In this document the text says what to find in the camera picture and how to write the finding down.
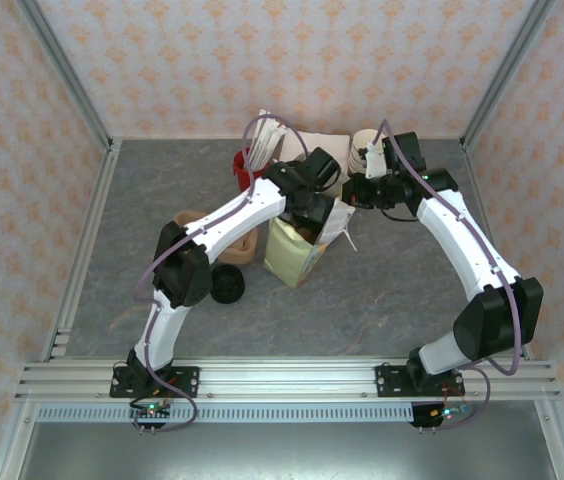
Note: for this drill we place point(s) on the small circuit board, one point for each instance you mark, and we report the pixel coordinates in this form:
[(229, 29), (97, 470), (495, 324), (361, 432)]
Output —
[(449, 412), (152, 411)]

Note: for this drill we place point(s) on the aluminium frame post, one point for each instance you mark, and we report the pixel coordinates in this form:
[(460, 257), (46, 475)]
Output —
[(507, 70), (62, 70)]

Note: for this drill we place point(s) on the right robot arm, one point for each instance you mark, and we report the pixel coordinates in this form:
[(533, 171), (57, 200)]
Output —
[(492, 320)]

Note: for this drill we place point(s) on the paper takeout bag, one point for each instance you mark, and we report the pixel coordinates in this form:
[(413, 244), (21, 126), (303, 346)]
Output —
[(287, 250)]

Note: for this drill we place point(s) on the white napkin stack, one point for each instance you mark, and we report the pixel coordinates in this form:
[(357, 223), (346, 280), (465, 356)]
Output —
[(327, 145)]

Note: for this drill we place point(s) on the red plastic bucket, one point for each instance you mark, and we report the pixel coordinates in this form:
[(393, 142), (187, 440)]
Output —
[(240, 170)]

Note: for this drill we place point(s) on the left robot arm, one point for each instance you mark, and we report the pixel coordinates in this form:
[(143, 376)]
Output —
[(177, 280)]

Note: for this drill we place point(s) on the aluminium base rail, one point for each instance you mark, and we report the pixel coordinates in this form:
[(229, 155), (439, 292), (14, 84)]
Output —
[(287, 377)]

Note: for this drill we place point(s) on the cream paper cup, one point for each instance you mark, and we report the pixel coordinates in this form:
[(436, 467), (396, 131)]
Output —
[(369, 136)]

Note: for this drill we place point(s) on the black plastic cup lid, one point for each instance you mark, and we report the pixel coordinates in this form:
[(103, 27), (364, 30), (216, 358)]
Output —
[(229, 287)]

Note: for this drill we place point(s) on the aluminium side rail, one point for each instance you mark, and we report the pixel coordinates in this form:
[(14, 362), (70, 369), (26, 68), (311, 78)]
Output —
[(105, 175), (474, 175)]

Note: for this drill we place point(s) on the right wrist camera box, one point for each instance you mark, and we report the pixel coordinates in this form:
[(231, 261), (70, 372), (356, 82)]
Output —
[(376, 160)]

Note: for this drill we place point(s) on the grey metal sheet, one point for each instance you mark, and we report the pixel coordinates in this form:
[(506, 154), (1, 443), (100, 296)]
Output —
[(282, 455)]

